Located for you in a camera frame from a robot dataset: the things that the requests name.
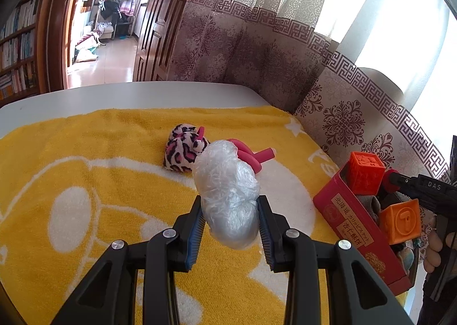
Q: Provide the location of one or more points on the wooden bookshelf with books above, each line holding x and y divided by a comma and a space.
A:
18, 50

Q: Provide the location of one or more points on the pink leopard plush toy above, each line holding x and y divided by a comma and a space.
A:
184, 153

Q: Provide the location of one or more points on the person's right hand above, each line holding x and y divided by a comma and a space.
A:
433, 246

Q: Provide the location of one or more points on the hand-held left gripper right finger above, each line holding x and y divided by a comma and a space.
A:
267, 235

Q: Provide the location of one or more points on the white floor bag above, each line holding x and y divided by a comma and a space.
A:
85, 54

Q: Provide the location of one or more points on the grey knit sock bundle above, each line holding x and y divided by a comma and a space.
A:
369, 205

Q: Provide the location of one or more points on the clear plastic wrap ball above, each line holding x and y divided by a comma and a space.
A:
228, 196

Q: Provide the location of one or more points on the multicolour sock ball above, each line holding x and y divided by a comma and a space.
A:
407, 259

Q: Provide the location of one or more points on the dark clothes pile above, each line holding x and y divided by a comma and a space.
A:
112, 7

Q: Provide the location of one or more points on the patterned purple beige curtain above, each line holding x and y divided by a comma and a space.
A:
267, 43

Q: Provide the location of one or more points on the person's right forearm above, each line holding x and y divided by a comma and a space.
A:
441, 307

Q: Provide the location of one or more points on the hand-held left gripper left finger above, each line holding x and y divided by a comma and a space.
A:
194, 235

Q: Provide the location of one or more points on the orange embossed toy cube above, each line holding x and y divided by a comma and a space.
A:
401, 221
366, 173

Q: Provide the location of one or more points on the red cardboard box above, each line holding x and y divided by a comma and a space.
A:
353, 228

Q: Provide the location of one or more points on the brown wooden panel door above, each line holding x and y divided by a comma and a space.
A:
160, 18

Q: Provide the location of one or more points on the yellow and white blanket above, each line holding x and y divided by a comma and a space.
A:
89, 153

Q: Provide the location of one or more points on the brown wooden door frame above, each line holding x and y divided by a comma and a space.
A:
59, 25

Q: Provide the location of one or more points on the pink foam hair curler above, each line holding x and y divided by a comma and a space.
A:
255, 159

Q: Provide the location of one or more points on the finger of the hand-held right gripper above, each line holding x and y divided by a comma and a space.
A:
405, 184

